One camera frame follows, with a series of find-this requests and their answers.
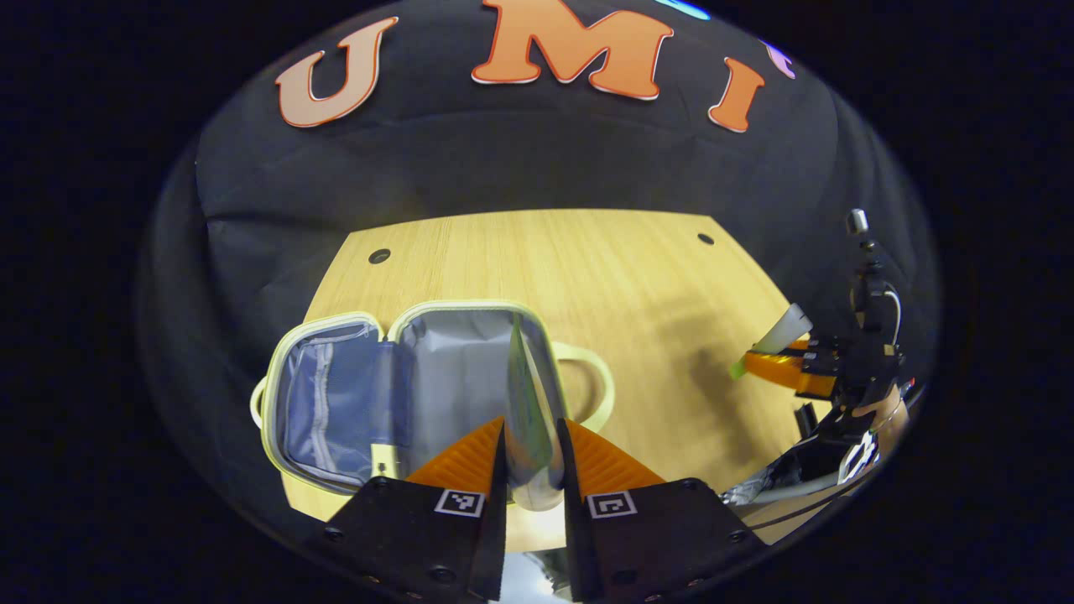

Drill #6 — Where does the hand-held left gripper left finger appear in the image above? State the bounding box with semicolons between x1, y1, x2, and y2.
306;417;510;603

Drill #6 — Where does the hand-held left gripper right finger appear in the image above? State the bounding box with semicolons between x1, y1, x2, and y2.
557;418;769;604

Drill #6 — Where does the white green cream tube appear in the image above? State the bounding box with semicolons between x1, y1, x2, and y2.
728;304;815;380

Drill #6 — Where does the green white cream sachet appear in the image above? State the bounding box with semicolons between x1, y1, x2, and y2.
503;315;568;513

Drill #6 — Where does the pale yellow small suitcase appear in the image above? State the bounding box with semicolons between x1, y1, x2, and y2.
250;299;616;496

